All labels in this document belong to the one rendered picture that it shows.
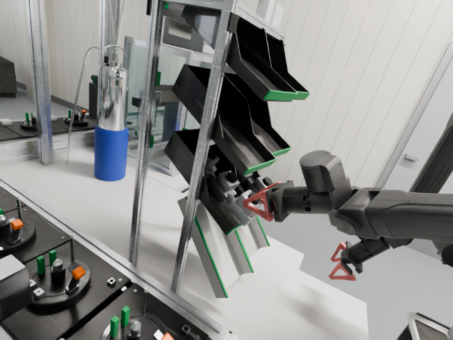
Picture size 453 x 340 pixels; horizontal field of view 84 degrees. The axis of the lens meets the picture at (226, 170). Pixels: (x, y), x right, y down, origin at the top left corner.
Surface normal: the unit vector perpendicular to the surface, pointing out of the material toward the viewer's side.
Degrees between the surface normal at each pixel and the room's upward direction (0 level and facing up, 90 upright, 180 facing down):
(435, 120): 90
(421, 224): 116
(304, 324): 0
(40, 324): 0
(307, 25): 90
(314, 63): 90
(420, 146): 90
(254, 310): 0
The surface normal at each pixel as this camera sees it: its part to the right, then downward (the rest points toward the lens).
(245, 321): 0.22, -0.89
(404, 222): -0.73, 0.47
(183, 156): -0.61, 0.19
